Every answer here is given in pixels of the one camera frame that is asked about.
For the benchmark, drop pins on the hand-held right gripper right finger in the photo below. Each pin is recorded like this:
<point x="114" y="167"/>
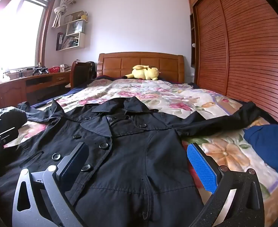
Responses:
<point x="201" y="167"/>

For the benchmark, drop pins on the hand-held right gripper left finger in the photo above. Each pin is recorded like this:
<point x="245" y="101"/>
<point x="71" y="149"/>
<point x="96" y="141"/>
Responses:
<point x="75" y="165"/>

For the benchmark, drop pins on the black button coat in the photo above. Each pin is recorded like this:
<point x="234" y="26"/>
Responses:
<point x="129" y="158"/>

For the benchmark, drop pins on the dark crumpled garment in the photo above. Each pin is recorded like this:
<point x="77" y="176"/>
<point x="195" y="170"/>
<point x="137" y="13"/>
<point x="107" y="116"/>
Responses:
<point x="6" y="114"/>

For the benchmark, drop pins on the wooden desk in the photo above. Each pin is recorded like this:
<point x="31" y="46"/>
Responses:
<point x="8" y="92"/>

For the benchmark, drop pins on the black device on desk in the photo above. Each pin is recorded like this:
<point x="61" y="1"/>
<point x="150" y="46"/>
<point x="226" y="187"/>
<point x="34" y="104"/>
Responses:
<point x="40" y="70"/>

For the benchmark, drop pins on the blue cloth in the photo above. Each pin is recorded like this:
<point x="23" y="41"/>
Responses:
<point x="269" y="144"/>

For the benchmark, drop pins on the red basket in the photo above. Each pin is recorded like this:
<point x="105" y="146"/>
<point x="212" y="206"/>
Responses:
<point x="53" y="70"/>

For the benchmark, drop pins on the small white box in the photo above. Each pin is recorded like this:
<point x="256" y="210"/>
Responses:
<point x="62" y="68"/>

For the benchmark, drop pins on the floral blanket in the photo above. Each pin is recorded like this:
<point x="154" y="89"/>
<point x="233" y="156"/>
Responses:
<point x="153" y="92"/>

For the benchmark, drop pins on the wooden chair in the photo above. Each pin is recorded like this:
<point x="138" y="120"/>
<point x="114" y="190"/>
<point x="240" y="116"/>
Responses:
<point x="78" y="75"/>

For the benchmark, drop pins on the black garment on chair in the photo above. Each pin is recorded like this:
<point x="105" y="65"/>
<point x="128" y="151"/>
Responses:
<point x="91" y="69"/>

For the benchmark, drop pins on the black binder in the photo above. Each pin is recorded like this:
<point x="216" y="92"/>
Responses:
<point x="59" y="41"/>

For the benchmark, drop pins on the yellow plush toy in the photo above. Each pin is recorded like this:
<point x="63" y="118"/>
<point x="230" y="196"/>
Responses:
<point x="144" y="73"/>

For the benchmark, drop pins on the wooden bed headboard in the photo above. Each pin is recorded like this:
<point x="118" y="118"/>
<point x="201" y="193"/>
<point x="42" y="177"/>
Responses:
<point x="127" y="63"/>

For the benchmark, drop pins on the wooden louvered wardrobe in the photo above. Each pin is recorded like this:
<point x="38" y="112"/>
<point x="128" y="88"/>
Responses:
<point x="247" y="52"/>

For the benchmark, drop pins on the white paper shopping bag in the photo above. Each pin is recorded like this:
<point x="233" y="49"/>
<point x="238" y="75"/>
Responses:
<point x="76" y="27"/>

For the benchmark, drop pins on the tied beige curtain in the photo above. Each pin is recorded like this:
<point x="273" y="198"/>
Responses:
<point x="59" y="10"/>

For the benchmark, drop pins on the window with wooden frame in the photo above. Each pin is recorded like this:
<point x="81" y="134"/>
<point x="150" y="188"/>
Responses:
<point x="11" y="40"/>

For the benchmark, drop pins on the white wall shelf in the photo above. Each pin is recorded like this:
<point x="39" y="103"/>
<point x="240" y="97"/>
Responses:
<point x="81" y="40"/>

